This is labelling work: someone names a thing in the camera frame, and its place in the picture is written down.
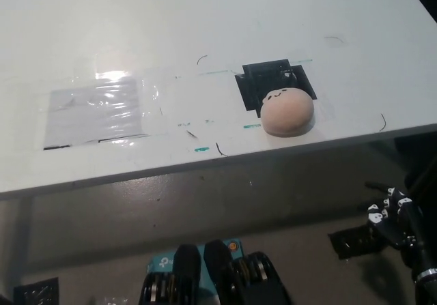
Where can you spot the black ribbed robot torso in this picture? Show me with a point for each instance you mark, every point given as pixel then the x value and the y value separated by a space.
pixel 218 277

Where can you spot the black mask patch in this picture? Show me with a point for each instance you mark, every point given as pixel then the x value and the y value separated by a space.
pixel 254 86

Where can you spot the pink dumpling squeeze toy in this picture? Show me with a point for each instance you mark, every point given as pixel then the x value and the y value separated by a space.
pixel 287 114

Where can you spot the teal router box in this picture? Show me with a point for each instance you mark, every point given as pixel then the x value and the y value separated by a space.
pixel 162 260

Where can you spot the glossy grey plastic-covered sheet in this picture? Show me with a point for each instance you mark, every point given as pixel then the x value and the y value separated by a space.
pixel 95 114

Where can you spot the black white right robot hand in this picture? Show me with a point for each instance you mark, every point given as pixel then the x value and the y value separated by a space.
pixel 406 223

